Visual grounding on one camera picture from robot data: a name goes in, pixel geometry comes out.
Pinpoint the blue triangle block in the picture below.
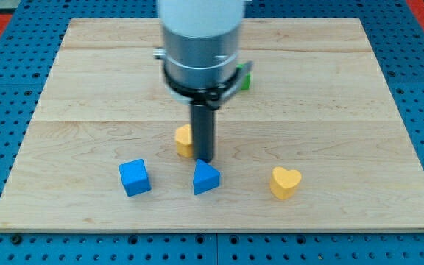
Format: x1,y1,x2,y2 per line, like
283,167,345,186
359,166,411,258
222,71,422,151
193,159,221,195

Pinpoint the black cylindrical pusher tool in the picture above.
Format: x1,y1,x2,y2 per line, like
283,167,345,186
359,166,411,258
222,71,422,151
190,105,215,162

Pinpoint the yellow hexagon block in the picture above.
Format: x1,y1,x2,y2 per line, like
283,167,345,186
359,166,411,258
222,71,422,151
174,124,194,158

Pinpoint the yellow heart block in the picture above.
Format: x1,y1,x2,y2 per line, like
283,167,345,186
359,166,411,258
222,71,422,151
269,166,302,200

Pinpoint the blue cube block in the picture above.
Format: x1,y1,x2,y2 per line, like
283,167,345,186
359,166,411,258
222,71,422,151
119,159,152,197

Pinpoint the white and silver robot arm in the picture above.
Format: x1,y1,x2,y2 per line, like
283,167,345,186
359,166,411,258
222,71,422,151
155,0,253,110

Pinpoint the wooden board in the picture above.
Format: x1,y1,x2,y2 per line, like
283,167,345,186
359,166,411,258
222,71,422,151
0,18,424,233

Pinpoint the green block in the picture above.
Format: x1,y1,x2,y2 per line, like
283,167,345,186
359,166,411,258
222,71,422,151
241,72,252,91

